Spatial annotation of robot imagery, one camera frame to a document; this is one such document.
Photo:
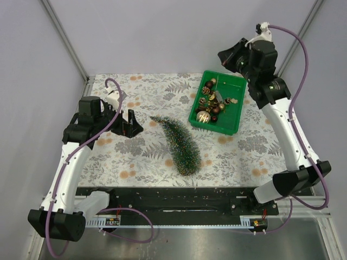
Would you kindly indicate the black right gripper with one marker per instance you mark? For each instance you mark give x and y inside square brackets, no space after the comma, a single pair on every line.
[227,56]

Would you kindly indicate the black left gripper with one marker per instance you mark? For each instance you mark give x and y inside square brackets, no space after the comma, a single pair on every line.
[125,128]

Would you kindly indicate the small green christmas tree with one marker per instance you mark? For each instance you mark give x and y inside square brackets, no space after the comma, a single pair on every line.
[183,148]

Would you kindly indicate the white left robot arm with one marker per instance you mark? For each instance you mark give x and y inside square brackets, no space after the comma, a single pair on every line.
[58,216]

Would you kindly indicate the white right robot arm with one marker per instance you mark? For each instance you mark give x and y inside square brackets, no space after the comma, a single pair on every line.
[304,169]

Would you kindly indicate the frosted pine cone upper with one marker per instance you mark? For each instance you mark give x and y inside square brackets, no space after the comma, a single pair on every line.
[205,90]

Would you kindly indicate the frosted pine cone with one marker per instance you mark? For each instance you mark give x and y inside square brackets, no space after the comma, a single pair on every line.
[202,101]
[205,90]

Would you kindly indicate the frosted pine cone lower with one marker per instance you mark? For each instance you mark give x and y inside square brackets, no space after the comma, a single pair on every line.
[202,101]

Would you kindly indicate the green plastic tray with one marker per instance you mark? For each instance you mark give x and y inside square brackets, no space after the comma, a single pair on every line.
[227,86]

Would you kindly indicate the silver ribbed bauble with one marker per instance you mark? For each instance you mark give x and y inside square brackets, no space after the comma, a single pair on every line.
[203,117]

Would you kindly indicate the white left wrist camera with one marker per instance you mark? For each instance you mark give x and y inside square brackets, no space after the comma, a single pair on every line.
[113,97]

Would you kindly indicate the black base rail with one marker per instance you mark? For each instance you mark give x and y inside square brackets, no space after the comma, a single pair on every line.
[184,207]

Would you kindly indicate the aluminium frame post left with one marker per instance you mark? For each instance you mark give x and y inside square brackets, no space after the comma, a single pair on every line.
[64,37]

